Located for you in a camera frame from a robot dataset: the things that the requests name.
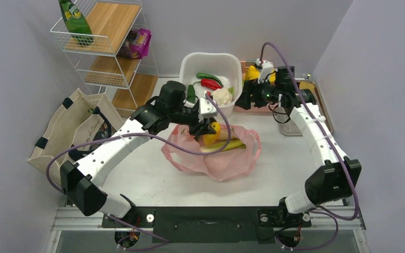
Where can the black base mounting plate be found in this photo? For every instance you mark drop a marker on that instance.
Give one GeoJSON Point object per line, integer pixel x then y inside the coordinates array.
{"type": "Point", "coordinates": [212, 224]}

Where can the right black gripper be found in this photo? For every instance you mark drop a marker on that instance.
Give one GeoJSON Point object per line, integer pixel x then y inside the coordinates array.
{"type": "Point", "coordinates": [251, 94]}

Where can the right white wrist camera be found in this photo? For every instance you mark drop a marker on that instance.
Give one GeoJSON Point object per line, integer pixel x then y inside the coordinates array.
{"type": "Point", "coordinates": [266, 69]}

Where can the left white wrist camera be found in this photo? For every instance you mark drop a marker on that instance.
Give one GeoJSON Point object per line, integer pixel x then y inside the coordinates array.
{"type": "Point", "coordinates": [206, 108]}

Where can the metal tray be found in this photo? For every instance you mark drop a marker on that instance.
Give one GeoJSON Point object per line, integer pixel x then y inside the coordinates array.
{"type": "Point", "coordinates": [289, 128]}

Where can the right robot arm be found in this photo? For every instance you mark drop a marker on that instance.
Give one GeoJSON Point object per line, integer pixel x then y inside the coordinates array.
{"type": "Point", "coordinates": [336, 174]}

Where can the white wire wooden shelf rack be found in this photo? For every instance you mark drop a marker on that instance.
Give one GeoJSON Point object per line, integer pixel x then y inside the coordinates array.
{"type": "Point", "coordinates": [128, 83]}

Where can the pink plastic basket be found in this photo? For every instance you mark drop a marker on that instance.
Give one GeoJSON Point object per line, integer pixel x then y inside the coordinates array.
{"type": "Point", "coordinates": [266, 109]}

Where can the white plastic tub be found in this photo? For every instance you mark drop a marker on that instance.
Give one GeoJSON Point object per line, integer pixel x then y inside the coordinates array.
{"type": "Point", "coordinates": [224, 66]}

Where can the green glass bottle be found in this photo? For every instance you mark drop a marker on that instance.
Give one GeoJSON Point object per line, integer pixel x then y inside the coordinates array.
{"type": "Point", "coordinates": [76, 23]}

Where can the beige canvas tote bag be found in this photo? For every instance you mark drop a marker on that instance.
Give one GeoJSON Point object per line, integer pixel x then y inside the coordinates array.
{"type": "Point", "coordinates": [79, 119]}

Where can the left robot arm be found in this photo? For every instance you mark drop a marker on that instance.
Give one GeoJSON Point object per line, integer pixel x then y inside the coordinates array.
{"type": "Point", "coordinates": [81, 181]}

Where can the pink plastic grocery bag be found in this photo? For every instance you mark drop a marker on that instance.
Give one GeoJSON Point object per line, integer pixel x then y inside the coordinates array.
{"type": "Point", "coordinates": [219, 166]}

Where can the yellow food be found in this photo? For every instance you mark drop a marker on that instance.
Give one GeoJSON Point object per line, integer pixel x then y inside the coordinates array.
{"type": "Point", "coordinates": [253, 73]}

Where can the purple snack packet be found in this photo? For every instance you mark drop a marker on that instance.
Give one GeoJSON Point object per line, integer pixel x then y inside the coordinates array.
{"type": "Point", "coordinates": [136, 44]}

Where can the white cauliflower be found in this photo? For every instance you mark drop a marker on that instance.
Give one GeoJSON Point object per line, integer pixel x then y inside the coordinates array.
{"type": "Point", "coordinates": [222, 96]}

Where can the red chili pepper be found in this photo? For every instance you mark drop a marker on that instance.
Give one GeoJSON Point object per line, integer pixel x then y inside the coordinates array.
{"type": "Point", "coordinates": [209, 83]}

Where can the long green chili pepper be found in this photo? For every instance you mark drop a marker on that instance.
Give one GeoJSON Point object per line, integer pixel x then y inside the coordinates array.
{"type": "Point", "coordinates": [202, 75]}

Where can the dark green cucumber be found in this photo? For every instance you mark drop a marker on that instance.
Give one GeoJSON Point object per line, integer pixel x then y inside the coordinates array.
{"type": "Point", "coordinates": [191, 94]}

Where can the orange yellow mango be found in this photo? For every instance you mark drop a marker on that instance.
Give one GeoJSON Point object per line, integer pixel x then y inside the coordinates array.
{"type": "Point", "coordinates": [209, 139]}

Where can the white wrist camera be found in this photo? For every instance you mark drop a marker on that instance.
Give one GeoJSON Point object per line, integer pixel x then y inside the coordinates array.
{"type": "Point", "coordinates": [206, 108]}
{"type": "Point", "coordinates": [266, 69]}

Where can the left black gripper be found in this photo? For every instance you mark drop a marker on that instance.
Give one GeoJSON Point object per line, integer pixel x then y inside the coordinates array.
{"type": "Point", "coordinates": [199, 127]}

